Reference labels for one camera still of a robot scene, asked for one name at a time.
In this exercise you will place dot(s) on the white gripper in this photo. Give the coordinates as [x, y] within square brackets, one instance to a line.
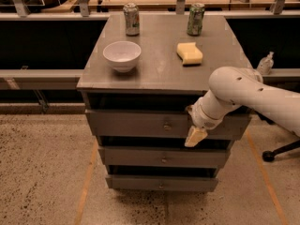
[203, 120]

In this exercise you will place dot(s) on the grey top drawer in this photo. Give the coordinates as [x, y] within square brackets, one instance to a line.
[147, 124]

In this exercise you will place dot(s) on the grey drawer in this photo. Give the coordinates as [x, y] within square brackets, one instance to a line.
[130, 156]
[161, 183]
[147, 124]

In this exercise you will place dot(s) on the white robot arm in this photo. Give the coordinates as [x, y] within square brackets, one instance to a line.
[233, 87]

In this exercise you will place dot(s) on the grey bottom drawer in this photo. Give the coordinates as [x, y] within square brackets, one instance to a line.
[161, 183]

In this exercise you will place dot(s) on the grey drawer cabinet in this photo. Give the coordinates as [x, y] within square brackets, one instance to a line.
[160, 82]

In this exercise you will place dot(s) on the grey middle drawer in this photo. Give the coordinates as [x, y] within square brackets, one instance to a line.
[130, 156]

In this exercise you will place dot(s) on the black chair base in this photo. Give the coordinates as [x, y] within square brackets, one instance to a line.
[269, 156]

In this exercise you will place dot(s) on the yellow sponge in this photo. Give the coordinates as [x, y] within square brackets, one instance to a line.
[189, 53]

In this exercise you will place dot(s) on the clear sanitizer bottle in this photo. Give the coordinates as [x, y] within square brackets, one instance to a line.
[266, 64]

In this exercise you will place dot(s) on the white bowl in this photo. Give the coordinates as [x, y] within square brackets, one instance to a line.
[122, 56]

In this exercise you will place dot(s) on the green soda can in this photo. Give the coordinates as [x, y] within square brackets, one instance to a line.
[195, 19]

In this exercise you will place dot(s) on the silver soda can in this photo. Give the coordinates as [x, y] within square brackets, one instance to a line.
[132, 19]

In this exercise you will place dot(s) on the grey metal rail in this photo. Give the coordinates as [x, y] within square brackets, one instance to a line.
[39, 79]

